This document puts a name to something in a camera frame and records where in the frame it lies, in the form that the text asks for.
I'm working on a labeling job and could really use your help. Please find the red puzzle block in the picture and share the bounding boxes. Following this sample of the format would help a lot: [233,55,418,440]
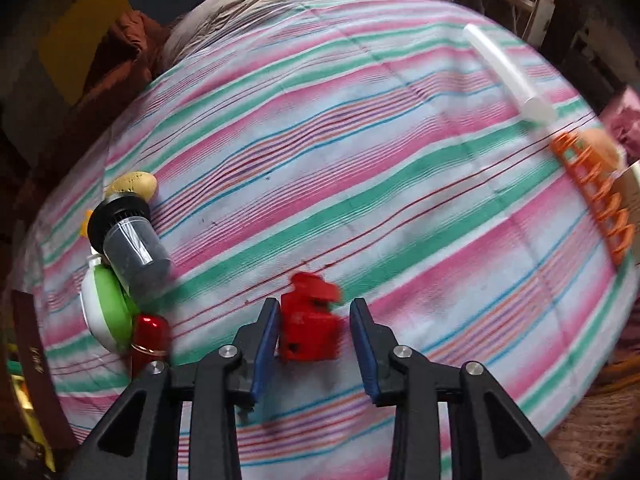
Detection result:
[278,272,343,363]

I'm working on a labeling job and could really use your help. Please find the gold storage box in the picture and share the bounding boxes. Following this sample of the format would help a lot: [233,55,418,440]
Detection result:
[3,289,79,474]

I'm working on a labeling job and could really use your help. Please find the red lipstick tube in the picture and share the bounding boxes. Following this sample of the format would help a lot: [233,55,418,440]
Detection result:
[129,313,170,379]

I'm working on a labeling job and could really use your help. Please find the white green square bottle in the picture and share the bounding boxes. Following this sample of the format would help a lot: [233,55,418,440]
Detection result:
[80,254,139,354]

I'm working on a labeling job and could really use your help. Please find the black lidded clear jar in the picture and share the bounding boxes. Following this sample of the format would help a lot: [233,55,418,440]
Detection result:
[87,192,172,308]

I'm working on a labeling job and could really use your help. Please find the orange plastic toy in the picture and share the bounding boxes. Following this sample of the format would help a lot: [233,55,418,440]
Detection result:
[80,209,93,240]

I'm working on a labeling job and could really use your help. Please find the yellow oval soap box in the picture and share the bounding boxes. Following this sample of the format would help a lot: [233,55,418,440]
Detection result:
[104,171,157,203]

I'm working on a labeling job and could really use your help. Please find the orange plastic rack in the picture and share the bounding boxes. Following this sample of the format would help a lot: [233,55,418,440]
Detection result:
[549,132,634,266]

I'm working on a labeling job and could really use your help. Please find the striped bed quilt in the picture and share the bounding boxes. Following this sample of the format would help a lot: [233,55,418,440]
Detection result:
[12,0,638,443]

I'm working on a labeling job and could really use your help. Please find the white plastic tube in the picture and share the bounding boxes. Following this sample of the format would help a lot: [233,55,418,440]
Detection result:
[463,24,558,126]

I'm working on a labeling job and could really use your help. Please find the brown blanket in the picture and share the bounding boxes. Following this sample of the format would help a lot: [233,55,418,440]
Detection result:
[34,10,170,180]

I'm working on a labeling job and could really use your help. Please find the multicolour padded headboard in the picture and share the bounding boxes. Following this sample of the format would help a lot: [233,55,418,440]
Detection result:
[0,0,252,162]

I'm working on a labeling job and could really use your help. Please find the grey pillow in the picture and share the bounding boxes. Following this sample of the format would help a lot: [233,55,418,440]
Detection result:
[160,0,296,70]

